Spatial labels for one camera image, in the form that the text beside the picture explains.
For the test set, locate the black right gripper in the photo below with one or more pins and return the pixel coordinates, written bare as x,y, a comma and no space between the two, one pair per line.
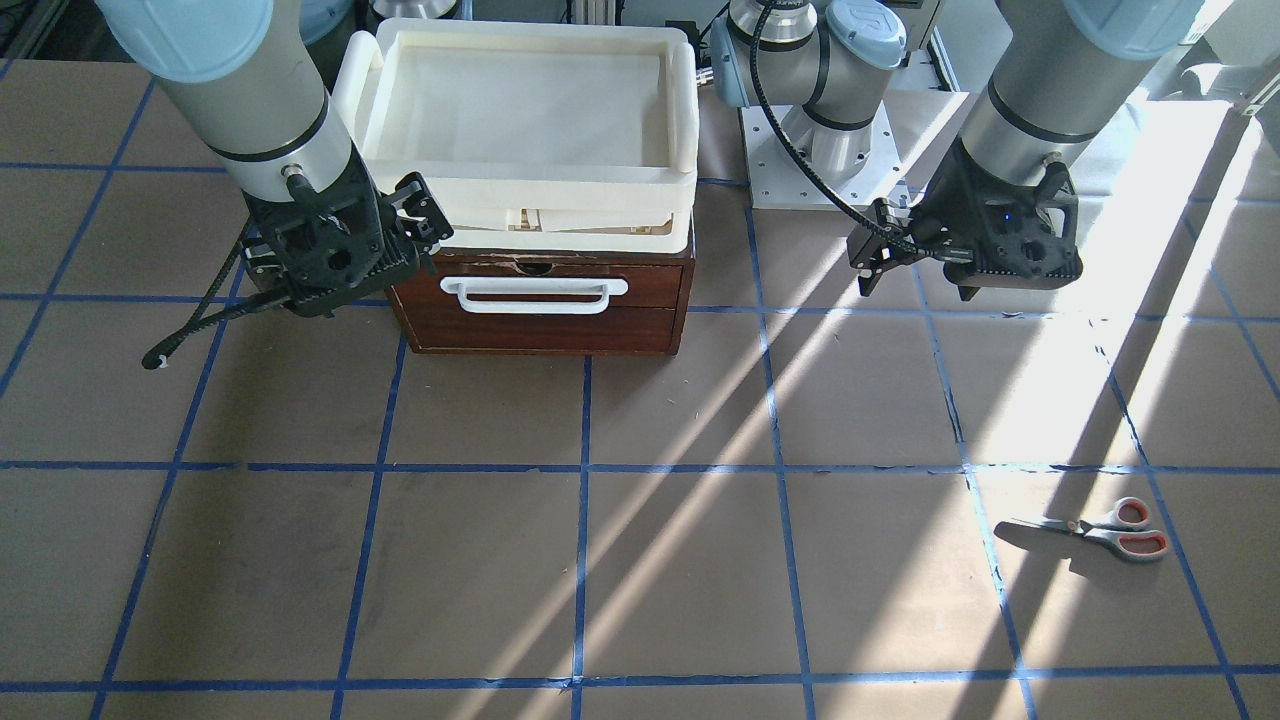
417,216

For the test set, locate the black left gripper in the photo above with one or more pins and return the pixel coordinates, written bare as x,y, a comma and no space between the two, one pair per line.
950,212

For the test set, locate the white drawer handle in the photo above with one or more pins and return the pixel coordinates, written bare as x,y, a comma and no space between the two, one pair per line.
534,295

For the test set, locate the grey orange scissors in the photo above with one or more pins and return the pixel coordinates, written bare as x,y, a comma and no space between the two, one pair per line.
1124,530

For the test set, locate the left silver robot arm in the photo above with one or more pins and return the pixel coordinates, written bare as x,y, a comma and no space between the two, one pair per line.
1068,68

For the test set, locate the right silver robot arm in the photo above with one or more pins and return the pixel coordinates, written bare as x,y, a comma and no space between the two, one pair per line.
239,72

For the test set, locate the dark wooden drawer cabinet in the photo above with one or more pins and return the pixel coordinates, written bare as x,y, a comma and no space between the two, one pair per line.
648,320

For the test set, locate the white plastic bin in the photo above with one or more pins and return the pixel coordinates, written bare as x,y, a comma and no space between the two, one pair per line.
532,136

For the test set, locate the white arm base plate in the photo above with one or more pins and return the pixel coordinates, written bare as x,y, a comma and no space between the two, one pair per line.
860,166

